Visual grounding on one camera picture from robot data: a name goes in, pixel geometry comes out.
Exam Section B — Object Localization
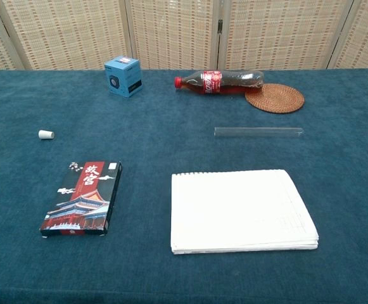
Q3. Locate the white spiral notebook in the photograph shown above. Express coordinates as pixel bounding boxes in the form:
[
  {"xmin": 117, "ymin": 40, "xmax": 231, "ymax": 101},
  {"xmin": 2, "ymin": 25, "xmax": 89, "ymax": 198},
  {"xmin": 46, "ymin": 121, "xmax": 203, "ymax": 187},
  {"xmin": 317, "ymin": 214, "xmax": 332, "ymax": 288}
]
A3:
[{"xmin": 170, "ymin": 169, "xmax": 320, "ymax": 256}]

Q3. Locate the cola bottle red cap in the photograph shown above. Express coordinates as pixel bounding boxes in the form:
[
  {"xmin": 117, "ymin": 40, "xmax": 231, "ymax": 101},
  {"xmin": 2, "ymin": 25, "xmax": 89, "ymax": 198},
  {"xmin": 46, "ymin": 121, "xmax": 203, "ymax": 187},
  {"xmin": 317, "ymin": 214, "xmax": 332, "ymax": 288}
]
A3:
[{"xmin": 174, "ymin": 70, "xmax": 265, "ymax": 96}]

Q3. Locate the round woven rattan coaster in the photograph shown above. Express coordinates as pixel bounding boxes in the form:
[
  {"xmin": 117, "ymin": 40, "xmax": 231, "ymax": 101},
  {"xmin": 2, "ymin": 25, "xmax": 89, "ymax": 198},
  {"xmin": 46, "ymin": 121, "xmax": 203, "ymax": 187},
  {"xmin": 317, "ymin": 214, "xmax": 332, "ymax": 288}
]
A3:
[{"xmin": 244, "ymin": 83, "xmax": 305, "ymax": 114}]

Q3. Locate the clear glass test tube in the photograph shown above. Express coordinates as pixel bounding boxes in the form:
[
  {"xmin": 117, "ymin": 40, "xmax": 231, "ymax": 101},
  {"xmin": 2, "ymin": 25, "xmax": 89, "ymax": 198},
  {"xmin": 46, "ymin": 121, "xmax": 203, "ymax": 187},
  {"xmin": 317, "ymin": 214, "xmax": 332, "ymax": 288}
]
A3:
[{"xmin": 213, "ymin": 127, "xmax": 305, "ymax": 139}]

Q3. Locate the dark blue table cloth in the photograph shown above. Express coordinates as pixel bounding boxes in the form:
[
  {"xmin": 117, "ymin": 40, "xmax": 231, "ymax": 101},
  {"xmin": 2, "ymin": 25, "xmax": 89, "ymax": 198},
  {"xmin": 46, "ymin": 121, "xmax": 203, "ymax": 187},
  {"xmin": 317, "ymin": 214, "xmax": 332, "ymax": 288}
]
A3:
[{"xmin": 0, "ymin": 68, "xmax": 368, "ymax": 304}]

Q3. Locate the light blue cardboard box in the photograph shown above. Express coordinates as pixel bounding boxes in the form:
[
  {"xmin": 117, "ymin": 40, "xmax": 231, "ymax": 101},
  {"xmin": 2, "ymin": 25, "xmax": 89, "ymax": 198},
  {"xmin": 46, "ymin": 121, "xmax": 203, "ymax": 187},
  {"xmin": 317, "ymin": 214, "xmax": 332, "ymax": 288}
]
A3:
[{"xmin": 104, "ymin": 56, "xmax": 143, "ymax": 98}]

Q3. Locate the black red palace box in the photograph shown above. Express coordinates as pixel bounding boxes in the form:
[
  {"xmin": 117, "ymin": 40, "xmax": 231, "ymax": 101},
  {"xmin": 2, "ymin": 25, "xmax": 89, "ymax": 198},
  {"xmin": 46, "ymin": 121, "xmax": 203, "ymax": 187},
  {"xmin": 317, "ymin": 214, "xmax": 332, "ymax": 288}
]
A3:
[{"xmin": 39, "ymin": 160, "xmax": 123, "ymax": 239}]

